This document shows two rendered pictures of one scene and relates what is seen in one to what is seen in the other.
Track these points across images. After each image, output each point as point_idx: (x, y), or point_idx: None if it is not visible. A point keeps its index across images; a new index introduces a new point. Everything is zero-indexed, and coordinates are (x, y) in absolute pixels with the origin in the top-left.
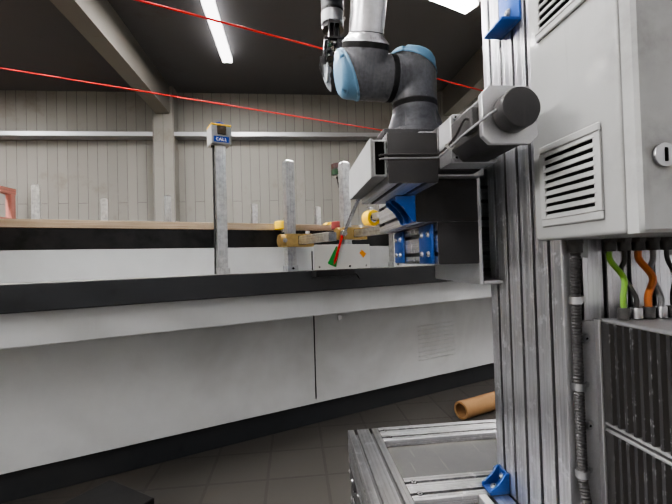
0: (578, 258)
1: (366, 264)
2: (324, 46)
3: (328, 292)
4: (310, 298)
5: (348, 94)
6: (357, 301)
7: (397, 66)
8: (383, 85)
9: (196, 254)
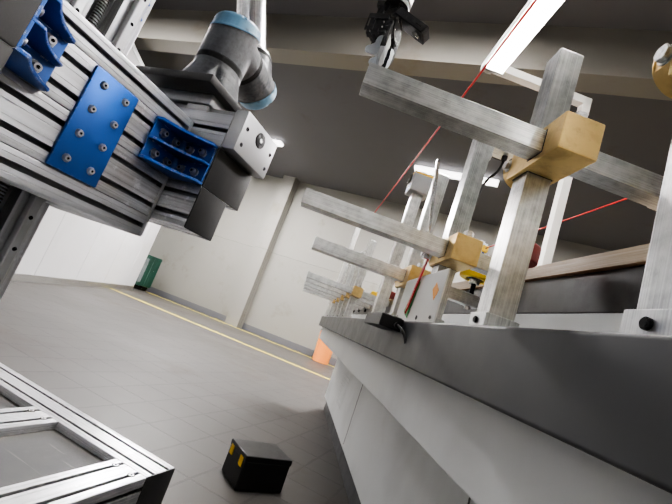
0: None
1: (429, 315)
2: (371, 42)
3: (399, 368)
4: (388, 371)
5: (245, 107)
6: (411, 405)
7: None
8: None
9: None
